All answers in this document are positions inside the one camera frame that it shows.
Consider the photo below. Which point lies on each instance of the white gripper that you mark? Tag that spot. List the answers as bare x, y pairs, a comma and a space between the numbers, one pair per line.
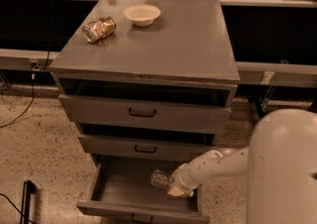
182, 176

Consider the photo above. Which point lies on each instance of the clear plastic water bottle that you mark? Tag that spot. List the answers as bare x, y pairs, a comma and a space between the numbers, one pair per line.
161, 179

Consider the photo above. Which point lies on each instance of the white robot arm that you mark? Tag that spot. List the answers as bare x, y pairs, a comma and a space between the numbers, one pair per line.
280, 164

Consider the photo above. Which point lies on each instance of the grey middle drawer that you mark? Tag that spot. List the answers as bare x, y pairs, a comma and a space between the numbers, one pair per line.
101, 146

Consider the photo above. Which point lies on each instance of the grey drawer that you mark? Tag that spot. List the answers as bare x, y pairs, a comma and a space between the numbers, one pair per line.
145, 114
101, 146
121, 189

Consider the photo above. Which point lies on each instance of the grey bottom drawer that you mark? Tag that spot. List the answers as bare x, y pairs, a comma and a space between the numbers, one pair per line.
121, 189

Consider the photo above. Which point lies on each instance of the grey drawer cabinet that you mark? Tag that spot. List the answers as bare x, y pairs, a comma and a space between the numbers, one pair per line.
183, 57

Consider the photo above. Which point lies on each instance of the grey top drawer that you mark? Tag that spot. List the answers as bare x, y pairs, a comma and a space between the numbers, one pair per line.
145, 114

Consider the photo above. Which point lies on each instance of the black stand leg right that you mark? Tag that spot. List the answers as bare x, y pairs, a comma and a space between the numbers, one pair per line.
260, 107

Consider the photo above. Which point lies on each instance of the black stand leg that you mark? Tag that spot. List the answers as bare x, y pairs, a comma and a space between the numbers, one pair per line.
260, 107
28, 190

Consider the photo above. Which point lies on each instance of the black stand leg left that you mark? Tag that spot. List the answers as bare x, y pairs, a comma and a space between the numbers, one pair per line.
28, 190

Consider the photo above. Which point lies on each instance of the white paper bowl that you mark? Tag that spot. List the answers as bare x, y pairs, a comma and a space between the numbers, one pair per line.
142, 15

